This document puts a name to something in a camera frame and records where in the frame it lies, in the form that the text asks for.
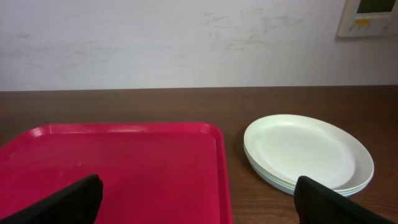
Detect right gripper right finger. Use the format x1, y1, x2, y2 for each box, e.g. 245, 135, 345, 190
294, 176, 394, 224

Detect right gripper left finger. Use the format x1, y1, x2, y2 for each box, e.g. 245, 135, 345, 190
1, 174, 103, 224

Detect light green plate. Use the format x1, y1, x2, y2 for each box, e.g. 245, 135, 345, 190
245, 151, 371, 197

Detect light blue plate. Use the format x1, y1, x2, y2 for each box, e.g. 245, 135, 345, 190
250, 162, 368, 197

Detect white plate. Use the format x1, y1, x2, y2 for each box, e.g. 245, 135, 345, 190
244, 114, 374, 192

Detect red plastic tray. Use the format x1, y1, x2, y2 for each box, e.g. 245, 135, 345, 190
1, 123, 233, 224

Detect white wall control panel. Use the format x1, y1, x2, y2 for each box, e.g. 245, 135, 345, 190
337, 0, 397, 38

